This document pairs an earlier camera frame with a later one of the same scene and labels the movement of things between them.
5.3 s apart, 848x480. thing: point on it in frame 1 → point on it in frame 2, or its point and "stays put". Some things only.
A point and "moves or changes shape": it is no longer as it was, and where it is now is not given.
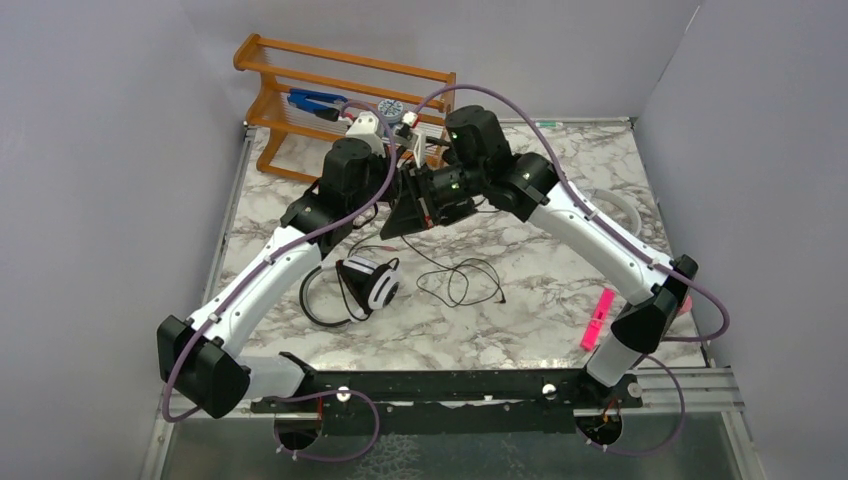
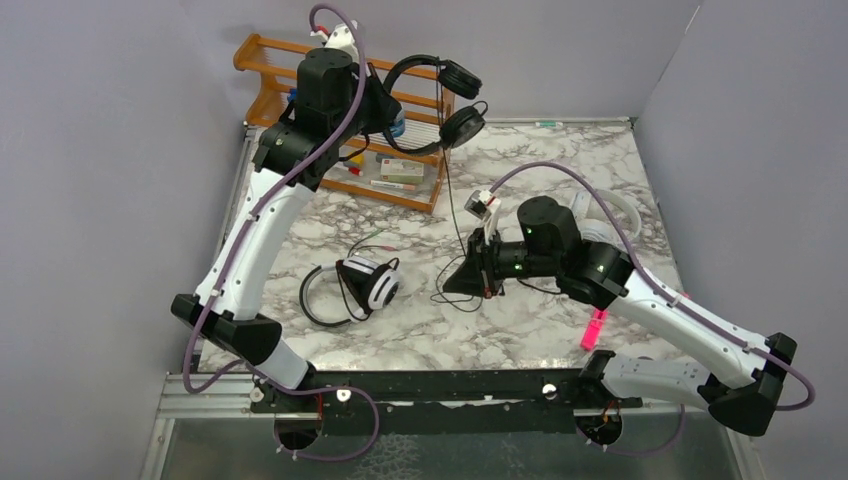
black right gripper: (410, 214) → (476, 276)
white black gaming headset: (369, 285) stays put
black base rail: (450, 402) stays put
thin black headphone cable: (496, 272) moves or changes shape
